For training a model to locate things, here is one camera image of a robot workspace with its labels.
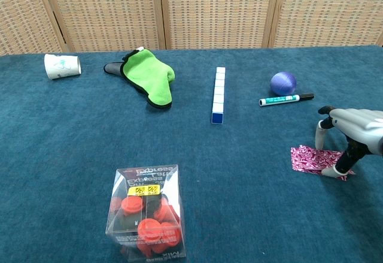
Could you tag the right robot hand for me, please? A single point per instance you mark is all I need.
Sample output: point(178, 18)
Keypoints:
point(359, 125)

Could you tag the teal marker with black cap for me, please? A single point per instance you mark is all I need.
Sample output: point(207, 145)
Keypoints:
point(279, 100)

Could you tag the purple ball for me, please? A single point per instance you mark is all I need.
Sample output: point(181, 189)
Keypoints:
point(282, 83)

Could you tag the white and blue block bar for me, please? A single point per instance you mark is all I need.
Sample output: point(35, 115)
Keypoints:
point(219, 95)

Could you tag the woven folding screen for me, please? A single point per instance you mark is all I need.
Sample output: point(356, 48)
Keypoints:
point(209, 8)

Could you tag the green cleaning mitt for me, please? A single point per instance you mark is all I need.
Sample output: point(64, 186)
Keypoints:
point(146, 77)

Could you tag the clear box of red caps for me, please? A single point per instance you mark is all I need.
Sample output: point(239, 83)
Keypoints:
point(146, 215)

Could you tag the white paper cup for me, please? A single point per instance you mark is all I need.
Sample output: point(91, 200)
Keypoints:
point(61, 66)

